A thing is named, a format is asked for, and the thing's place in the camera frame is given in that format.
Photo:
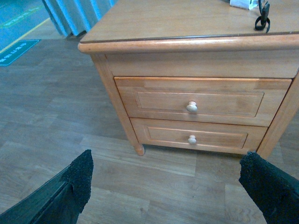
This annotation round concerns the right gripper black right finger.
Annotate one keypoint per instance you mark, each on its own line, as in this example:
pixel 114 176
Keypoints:
pixel 274 192

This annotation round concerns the green floor sign sticker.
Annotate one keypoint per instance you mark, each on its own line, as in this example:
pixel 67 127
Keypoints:
pixel 15 51

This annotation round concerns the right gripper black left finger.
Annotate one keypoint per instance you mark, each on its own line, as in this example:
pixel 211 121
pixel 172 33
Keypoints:
pixel 60 200

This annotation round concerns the wooden drawer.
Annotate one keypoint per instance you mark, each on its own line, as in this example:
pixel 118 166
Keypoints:
pixel 225 138
pixel 238 101

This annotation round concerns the wooden nightstand cabinet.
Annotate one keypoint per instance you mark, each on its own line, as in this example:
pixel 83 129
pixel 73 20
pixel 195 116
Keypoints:
pixel 197 39

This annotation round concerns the white power adapter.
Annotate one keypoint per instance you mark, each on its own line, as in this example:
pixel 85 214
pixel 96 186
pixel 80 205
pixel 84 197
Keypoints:
pixel 244 4

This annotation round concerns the grey pleated curtain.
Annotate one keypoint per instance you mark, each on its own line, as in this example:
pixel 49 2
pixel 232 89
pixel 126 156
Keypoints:
pixel 72 17

